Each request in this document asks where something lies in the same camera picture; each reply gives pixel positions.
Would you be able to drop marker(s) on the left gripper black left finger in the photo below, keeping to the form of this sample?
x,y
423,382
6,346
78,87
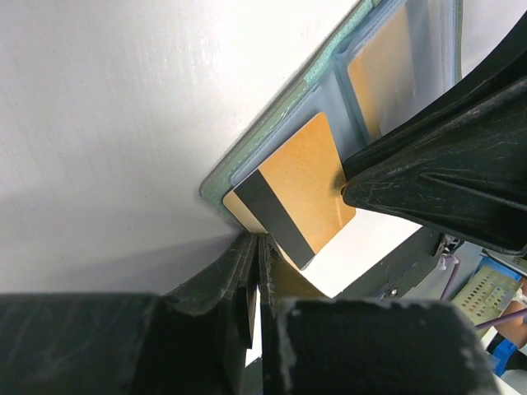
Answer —
x,y
190,341

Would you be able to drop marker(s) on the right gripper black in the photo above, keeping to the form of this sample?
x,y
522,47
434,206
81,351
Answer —
x,y
493,52

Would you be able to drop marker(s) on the gold striped card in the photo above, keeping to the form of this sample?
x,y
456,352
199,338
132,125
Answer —
x,y
295,194

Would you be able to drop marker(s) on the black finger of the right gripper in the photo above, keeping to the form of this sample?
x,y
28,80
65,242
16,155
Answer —
x,y
466,178

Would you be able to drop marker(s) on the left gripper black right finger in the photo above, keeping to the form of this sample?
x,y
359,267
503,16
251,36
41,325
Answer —
x,y
316,345

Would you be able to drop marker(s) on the green card holder wallet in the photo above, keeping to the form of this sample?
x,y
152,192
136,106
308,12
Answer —
x,y
323,85

